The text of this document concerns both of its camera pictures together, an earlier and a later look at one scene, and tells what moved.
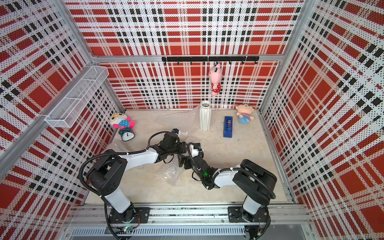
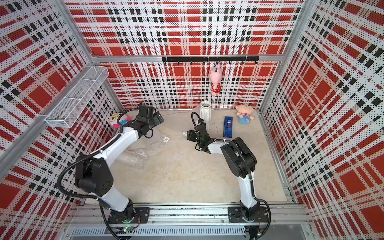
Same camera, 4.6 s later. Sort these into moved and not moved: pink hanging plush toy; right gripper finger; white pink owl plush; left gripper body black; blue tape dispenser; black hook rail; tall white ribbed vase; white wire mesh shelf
Moved: left gripper body black; right gripper finger
Not moved: white pink owl plush; blue tape dispenser; pink hanging plush toy; black hook rail; tall white ribbed vase; white wire mesh shelf
